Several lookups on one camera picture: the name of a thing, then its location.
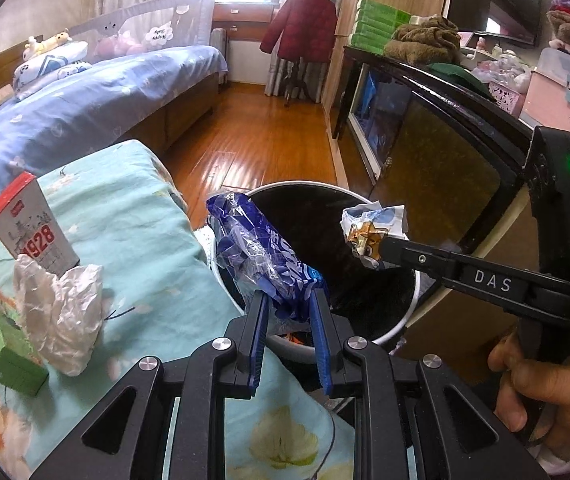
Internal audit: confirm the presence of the black glass-front cabinet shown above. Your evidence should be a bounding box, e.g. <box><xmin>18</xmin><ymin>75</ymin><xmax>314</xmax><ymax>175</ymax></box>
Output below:
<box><xmin>332</xmin><ymin>45</ymin><xmax>541</xmax><ymax>286</ymax></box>

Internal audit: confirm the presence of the white radiator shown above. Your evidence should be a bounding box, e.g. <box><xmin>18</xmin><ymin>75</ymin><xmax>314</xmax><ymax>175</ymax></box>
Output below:
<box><xmin>212</xmin><ymin>27</ymin><xmax>229</xmax><ymax>86</ymax></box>

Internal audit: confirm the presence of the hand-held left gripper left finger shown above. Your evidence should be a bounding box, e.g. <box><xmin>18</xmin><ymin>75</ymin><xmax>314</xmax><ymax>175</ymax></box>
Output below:
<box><xmin>30</xmin><ymin>290</ymin><xmax>272</xmax><ymax>480</ymax></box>

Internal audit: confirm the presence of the white tissue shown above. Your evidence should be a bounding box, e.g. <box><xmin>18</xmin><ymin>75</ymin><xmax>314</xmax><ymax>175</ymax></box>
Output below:
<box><xmin>13</xmin><ymin>254</ymin><xmax>104</xmax><ymax>377</ymax></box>

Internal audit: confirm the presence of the white trash bin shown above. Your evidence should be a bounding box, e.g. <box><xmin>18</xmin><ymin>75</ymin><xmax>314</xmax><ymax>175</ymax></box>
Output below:
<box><xmin>205</xmin><ymin>181</ymin><xmax>422</xmax><ymax>365</ymax></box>

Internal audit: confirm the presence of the brown fuzzy cloth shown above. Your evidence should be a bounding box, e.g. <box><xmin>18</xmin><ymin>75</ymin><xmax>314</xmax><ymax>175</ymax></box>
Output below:
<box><xmin>384</xmin><ymin>15</ymin><xmax>463</xmax><ymax>63</ymax></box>

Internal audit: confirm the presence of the person's right hand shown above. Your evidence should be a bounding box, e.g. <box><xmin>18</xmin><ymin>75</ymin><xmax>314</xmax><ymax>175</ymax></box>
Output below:
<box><xmin>488</xmin><ymin>334</ymin><xmax>570</xmax><ymax>432</ymax></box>

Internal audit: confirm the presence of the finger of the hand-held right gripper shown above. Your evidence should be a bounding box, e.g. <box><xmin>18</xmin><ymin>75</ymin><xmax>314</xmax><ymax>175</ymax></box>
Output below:
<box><xmin>379</xmin><ymin>236</ymin><xmax>534</xmax><ymax>312</ymax></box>

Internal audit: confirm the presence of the dark green cloth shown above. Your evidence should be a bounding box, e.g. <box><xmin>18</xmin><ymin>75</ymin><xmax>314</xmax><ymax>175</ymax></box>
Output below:
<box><xmin>427</xmin><ymin>62</ymin><xmax>491</xmax><ymax>96</ymax></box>

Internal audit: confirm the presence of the wooden bed frame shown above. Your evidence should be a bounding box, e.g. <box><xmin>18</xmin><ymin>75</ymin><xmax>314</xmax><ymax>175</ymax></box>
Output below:
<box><xmin>92</xmin><ymin>60</ymin><xmax>228</xmax><ymax>156</ymax></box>

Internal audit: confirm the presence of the wooden desk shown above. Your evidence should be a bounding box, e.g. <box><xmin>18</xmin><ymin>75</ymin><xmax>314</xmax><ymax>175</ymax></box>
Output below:
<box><xmin>212</xmin><ymin>2</ymin><xmax>281</xmax><ymax>41</ymax></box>

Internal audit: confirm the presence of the grey bed guard rail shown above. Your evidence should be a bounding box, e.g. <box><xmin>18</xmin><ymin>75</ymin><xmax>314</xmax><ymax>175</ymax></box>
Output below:
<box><xmin>67</xmin><ymin>0</ymin><xmax>216</xmax><ymax>63</ymax></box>

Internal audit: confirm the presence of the pink storage box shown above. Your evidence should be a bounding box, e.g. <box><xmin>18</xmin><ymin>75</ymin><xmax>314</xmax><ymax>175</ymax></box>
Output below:
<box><xmin>520</xmin><ymin>47</ymin><xmax>570</xmax><ymax>133</ymax></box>

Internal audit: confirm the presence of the blue white printed pillow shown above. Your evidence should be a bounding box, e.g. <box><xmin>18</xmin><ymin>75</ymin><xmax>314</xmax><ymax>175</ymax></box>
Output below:
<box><xmin>12</xmin><ymin>40</ymin><xmax>93</xmax><ymax>101</ymax></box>

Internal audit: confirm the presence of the stack of green boxes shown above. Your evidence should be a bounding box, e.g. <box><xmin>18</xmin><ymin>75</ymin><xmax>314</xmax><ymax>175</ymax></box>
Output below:
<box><xmin>350</xmin><ymin>0</ymin><xmax>413</xmax><ymax>53</ymax></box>

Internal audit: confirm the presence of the red padded jacket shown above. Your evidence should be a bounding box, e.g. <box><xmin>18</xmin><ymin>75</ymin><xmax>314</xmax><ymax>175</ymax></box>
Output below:
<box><xmin>260</xmin><ymin>0</ymin><xmax>338</xmax><ymax>63</ymax></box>

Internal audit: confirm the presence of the bed with blue duvet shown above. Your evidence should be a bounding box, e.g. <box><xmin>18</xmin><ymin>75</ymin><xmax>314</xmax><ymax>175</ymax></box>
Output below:
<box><xmin>0</xmin><ymin>44</ymin><xmax>228</xmax><ymax>231</ymax></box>

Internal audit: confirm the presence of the black television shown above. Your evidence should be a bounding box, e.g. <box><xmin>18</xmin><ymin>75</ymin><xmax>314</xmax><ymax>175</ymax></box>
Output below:
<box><xmin>448</xmin><ymin>0</ymin><xmax>543</xmax><ymax>48</ymax></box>

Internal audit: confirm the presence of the blue plastic wrapper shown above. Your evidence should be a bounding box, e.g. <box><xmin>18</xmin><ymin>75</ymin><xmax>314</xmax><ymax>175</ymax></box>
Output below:
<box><xmin>206</xmin><ymin>191</ymin><xmax>330</xmax><ymax>323</ymax></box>

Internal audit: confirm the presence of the green carton box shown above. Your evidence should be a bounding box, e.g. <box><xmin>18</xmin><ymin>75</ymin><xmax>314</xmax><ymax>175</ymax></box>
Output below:
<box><xmin>0</xmin><ymin>274</ymin><xmax>50</xmax><ymax>396</ymax></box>

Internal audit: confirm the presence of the yellow white plush toy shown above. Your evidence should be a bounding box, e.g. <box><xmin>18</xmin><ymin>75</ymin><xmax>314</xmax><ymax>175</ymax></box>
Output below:
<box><xmin>24</xmin><ymin>30</ymin><xmax>73</xmax><ymax>58</ymax></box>

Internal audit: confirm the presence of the dark wooden coat rack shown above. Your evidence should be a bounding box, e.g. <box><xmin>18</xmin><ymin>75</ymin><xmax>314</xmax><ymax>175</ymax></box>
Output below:
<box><xmin>277</xmin><ymin>0</ymin><xmax>327</xmax><ymax>108</ymax></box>

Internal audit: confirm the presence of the grey box with red top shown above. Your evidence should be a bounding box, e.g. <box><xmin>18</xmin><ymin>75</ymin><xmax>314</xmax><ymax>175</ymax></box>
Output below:
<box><xmin>0</xmin><ymin>171</ymin><xmax>80</xmax><ymax>277</ymax></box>

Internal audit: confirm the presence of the white gold wrapper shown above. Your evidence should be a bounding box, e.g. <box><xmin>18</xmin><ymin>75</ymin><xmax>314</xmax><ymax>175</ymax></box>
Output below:
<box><xmin>340</xmin><ymin>200</ymin><xmax>410</xmax><ymax>271</ymax></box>

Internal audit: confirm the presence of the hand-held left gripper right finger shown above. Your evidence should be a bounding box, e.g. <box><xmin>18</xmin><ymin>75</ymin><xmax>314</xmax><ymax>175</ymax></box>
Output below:
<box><xmin>310</xmin><ymin>287</ymin><xmax>551</xmax><ymax>480</ymax></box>

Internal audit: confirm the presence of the pink plush toy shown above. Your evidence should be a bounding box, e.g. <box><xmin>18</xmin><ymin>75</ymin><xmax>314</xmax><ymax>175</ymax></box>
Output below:
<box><xmin>96</xmin><ymin>30</ymin><xmax>142</xmax><ymax>57</ymax></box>

